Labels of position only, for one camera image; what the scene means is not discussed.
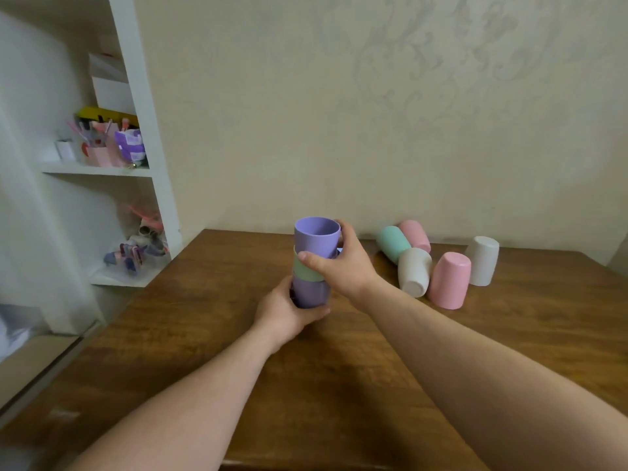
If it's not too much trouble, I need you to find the person's left hand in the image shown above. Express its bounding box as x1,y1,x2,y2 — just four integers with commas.
254,275,332,356

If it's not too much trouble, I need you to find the person's right hand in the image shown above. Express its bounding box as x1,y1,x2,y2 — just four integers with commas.
297,219,381,309

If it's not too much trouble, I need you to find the light green plastic cup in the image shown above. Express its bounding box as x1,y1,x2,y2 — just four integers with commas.
292,245,339,283

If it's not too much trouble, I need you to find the purple plastic cup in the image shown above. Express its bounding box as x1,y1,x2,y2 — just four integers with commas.
290,276,332,310
294,217,342,261

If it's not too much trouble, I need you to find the person's left forearm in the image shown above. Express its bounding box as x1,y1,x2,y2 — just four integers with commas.
64,321,283,471

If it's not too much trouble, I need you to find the person's right forearm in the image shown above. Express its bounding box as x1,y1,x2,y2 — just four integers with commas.
352,277,628,471

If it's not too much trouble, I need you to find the teal plastic cup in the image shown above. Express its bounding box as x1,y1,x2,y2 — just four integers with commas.
375,225,412,265

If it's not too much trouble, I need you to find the white plastic cup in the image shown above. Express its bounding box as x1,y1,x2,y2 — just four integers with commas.
464,235,500,287
397,247,433,299

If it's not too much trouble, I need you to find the pink plastic cup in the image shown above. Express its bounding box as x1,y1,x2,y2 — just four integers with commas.
426,251,472,310
398,219,432,254

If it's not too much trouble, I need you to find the pink hair comb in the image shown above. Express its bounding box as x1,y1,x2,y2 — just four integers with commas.
127,203,165,233

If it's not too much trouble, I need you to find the clear tray of hair clips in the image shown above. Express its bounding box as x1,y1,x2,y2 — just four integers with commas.
102,242,170,279

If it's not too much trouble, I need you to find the white shelf unit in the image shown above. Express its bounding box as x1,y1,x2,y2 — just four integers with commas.
0,0,184,336

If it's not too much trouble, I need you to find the purple and white container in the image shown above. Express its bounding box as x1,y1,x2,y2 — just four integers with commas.
114,128,148,166

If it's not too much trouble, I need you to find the pink pen holder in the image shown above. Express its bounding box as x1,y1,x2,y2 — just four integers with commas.
86,137,118,168

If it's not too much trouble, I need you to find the yellow box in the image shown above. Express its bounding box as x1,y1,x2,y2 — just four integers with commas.
77,107,139,130

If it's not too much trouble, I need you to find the white cardboard box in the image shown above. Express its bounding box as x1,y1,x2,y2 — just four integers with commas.
89,53,136,115

